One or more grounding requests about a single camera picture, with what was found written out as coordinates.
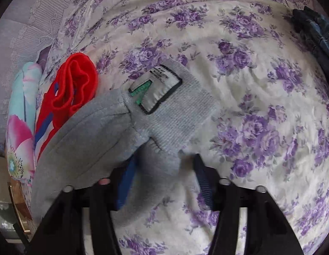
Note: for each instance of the purple floral bed sheet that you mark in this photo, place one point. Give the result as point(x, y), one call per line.
point(273, 124)

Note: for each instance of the wooden headboard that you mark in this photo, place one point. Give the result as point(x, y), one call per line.
point(19, 206)

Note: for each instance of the grey sweat pants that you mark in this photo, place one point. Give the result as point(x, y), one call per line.
point(153, 119)

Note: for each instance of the floral pink teal pillow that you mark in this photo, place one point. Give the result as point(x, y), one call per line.
point(21, 123)

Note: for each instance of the dark blue jeans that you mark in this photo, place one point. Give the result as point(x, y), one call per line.
point(313, 27)

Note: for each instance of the white lace curtain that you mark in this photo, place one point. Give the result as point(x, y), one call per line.
point(26, 27)

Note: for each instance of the red striped folded garment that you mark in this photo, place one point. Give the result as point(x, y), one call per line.
point(74, 86)

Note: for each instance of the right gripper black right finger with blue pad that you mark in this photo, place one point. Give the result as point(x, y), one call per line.
point(267, 229)

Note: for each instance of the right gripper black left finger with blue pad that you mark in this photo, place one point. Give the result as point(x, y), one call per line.
point(61, 229)

